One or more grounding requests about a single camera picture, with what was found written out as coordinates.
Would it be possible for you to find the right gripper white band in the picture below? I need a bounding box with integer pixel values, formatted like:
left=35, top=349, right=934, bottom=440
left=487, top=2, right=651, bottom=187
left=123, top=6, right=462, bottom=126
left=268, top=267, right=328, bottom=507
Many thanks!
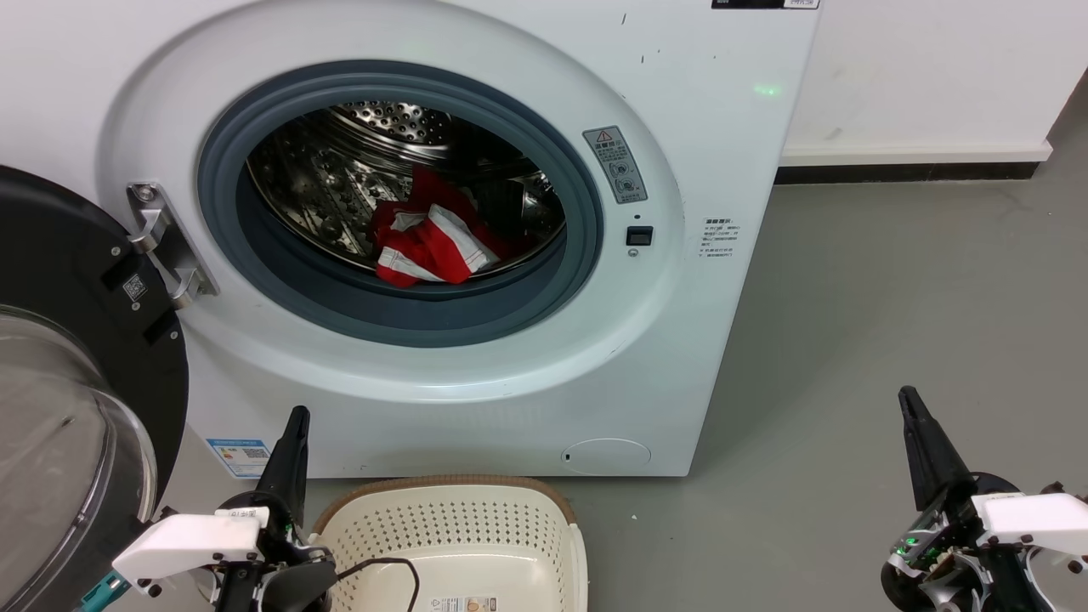
left=880, top=386, right=1088, bottom=612

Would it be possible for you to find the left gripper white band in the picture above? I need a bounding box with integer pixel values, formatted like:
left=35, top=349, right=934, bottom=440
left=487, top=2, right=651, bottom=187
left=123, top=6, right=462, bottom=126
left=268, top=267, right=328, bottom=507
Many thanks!
left=113, top=406, right=339, bottom=612

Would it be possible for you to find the red and white garment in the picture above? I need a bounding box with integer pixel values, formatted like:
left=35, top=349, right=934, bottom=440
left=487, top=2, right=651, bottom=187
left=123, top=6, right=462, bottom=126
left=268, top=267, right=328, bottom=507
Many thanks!
left=370, top=166, right=511, bottom=288

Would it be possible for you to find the cream perforated laundry basket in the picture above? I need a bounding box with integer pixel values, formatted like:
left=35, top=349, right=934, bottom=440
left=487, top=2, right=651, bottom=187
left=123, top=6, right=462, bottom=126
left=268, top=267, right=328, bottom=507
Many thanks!
left=308, top=475, right=589, bottom=612

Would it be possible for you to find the stainless steel washing machine drum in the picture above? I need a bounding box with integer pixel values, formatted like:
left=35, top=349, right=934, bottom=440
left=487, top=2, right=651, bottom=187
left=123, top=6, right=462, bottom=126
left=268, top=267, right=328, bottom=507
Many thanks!
left=246, top=100, right=568, bottom=277

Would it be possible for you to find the washing machine door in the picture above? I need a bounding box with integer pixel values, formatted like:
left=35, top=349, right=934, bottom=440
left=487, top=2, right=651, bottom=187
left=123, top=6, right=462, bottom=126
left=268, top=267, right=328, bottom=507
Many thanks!
left=0, top=164, right=190, bottom=612

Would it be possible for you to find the blue energy label sticker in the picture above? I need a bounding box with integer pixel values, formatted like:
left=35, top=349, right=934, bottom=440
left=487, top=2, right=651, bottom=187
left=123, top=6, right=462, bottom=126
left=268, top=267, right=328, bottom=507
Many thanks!
left=206, top=438, right=273, bottom=479

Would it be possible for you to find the grey rubber door gasket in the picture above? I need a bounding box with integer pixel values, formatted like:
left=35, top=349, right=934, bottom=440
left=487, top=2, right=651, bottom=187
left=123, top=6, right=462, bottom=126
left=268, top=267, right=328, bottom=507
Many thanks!
left=197, top=59, right=605, bottom=349

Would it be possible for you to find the metal door hinge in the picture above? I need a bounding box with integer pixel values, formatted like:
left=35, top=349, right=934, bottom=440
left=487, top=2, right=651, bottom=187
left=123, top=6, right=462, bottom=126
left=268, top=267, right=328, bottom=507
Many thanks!
left=126, top=181, right=220, bottom=309

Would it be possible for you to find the small printed text label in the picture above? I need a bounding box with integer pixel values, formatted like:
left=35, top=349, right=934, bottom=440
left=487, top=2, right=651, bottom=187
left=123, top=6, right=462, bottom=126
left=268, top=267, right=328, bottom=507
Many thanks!
left=699, top=217, right=742, bottom=260

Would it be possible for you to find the round white filter cover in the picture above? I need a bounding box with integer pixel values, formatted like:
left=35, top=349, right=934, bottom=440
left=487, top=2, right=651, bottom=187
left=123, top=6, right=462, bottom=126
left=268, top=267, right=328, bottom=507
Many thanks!
left=561, top=438, right=652, bottom=476

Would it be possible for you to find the white front-load washing machine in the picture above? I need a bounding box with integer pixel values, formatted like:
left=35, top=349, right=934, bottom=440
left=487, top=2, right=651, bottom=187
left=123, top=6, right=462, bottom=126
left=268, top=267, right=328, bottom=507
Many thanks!
left=0, top=0, right=821, bottom=479

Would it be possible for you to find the grey warning sticker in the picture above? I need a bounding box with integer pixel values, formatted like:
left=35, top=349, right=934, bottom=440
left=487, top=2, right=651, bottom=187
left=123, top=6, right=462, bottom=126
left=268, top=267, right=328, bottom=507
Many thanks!
left=582, top=126, right=649, bottom=205

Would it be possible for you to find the thin black cable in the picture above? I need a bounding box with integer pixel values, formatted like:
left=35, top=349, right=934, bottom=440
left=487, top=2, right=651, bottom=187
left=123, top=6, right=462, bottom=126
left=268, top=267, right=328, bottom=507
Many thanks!
left=336, top=557, right=422, bottom=612

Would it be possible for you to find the teal plug with cable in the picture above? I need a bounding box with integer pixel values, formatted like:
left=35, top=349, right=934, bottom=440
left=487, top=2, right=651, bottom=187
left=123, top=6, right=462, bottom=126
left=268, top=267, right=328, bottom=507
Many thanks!
left=79, top=572, right=130, bottom=612

